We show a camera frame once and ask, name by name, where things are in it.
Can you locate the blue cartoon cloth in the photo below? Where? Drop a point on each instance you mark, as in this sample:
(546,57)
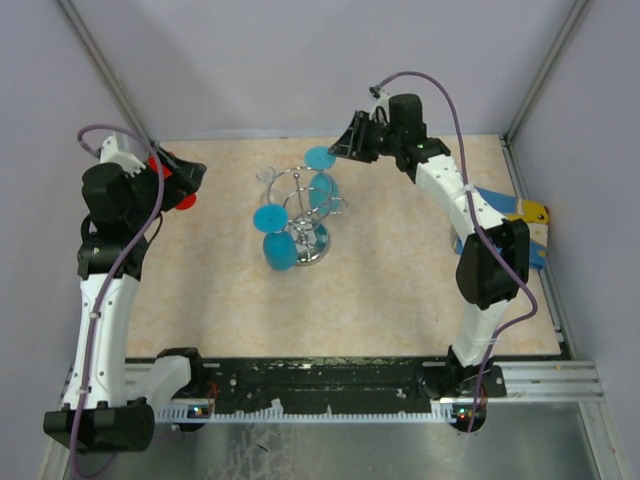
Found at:
(535,215)

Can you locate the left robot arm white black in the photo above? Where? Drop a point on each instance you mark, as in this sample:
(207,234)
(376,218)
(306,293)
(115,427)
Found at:
(125,192)

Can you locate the left aluminium corner post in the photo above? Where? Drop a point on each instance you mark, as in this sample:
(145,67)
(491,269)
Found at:
(111,81)

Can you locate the red wine glass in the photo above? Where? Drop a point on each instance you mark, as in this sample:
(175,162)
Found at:
(185,200)

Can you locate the aluminium frame rail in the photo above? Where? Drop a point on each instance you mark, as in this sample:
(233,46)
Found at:
(535,380)

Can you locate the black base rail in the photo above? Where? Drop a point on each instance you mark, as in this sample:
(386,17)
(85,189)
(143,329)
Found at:
(340,385)

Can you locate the blue wine glass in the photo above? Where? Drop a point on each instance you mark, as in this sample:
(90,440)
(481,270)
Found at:
(278,245)
(323,192)

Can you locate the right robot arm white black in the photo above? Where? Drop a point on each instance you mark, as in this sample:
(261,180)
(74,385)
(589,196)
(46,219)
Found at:
(493,265)

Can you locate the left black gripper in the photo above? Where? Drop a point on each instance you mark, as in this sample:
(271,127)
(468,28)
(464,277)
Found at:
(170,176)

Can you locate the right aluminium corner post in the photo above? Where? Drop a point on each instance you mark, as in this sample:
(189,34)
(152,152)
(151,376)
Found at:
(569,28)

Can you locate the white cable duct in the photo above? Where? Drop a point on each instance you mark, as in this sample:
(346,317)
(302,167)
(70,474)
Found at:
(186,413)

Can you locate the aluminium corner post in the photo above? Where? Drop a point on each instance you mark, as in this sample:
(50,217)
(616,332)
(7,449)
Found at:
(569,28)
(111,81)

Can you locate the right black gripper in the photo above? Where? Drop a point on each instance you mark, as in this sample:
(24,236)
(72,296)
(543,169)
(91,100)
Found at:
(363,135)

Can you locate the chrome wire glass rack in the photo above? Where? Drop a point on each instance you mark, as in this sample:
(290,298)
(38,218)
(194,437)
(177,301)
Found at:
(308,229)

